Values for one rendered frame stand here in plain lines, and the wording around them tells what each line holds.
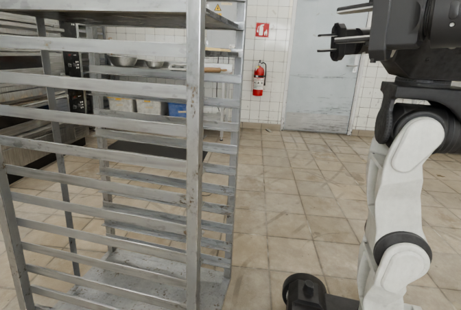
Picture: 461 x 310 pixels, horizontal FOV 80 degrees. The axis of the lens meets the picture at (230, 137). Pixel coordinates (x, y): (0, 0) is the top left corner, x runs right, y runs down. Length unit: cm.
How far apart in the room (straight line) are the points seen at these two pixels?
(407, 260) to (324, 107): 372
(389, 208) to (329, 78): 367
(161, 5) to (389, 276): 88
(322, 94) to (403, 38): 397
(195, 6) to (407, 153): 58
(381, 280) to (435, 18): 69
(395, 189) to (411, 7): 48
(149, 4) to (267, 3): 371
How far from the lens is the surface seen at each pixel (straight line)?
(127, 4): 69
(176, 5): 64
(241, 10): 103
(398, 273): 93
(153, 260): 152
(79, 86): 78
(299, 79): 435
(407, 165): 79
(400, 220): 90
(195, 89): 59
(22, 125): 288
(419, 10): 49
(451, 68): 76
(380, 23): 50
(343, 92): 452
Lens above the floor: 114
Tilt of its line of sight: 17 degrees down
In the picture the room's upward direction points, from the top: 3 degrees clockwise
